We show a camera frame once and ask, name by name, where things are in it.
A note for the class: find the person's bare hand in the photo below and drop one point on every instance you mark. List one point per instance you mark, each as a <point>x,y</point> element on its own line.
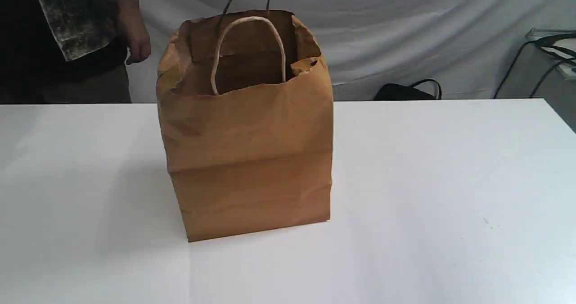
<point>132,28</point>

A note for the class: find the brown paper bag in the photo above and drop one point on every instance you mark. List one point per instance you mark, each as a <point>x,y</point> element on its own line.
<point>245,103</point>

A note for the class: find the black bag behind table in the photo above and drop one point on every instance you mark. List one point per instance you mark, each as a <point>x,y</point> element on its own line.
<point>397,92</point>

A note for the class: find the person in camouflage jacket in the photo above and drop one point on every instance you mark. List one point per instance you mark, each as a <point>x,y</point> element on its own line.
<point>63,52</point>

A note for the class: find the white backdrop cloth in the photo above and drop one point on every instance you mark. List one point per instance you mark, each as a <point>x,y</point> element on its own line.
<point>464,44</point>

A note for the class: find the white power strip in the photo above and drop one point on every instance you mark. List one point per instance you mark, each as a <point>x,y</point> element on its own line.
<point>567,71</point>

